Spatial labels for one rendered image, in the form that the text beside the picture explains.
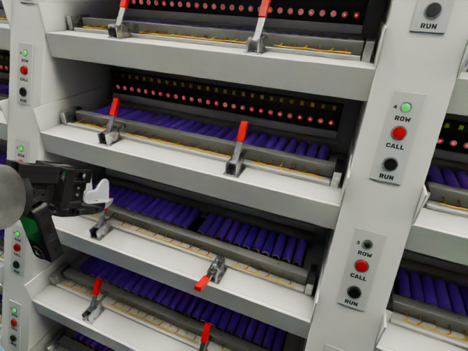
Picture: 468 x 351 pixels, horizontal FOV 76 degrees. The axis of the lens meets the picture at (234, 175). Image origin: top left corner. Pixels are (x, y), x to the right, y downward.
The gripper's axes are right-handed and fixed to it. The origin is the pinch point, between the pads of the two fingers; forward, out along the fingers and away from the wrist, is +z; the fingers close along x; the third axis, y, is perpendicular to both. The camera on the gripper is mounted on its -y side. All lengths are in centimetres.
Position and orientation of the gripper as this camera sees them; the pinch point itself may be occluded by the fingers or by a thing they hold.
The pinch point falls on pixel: (104, 202)
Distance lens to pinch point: 67.4
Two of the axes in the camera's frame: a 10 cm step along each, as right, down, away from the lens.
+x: -9.3, -2.2, 3.0
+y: 2.2, -9.7, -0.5
